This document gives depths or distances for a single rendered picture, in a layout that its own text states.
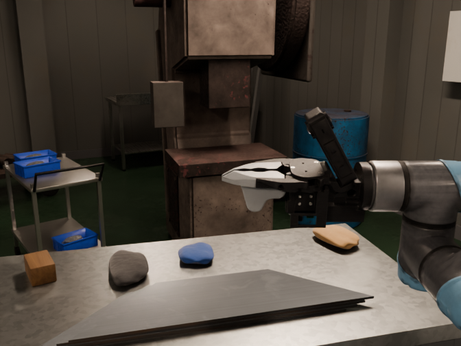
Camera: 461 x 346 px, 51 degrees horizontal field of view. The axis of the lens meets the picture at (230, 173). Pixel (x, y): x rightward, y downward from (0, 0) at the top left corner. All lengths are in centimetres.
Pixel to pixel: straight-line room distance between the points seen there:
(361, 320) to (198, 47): 233
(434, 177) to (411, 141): 407
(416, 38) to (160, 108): 254
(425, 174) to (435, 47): 390
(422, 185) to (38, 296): 92
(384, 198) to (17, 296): 91
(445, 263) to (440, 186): 11
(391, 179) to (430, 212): 8
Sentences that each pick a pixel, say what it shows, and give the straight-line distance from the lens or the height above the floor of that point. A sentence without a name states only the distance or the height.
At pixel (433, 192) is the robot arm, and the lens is 73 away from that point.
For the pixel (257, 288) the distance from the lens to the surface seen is 118.
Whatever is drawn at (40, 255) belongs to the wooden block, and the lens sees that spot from 137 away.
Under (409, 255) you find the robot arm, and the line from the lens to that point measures 75.
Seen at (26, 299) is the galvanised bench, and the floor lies 105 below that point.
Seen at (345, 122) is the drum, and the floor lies 98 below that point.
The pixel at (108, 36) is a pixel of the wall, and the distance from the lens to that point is 717.
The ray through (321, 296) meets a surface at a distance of 116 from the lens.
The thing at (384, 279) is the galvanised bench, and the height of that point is 105.
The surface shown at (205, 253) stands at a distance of 134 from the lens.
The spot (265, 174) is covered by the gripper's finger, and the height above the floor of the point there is 146.
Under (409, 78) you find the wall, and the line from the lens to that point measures 479.
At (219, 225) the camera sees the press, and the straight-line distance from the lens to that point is 337.
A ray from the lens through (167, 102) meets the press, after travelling 317.
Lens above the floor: 164
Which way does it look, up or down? 15 degrees down
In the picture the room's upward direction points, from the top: straight up
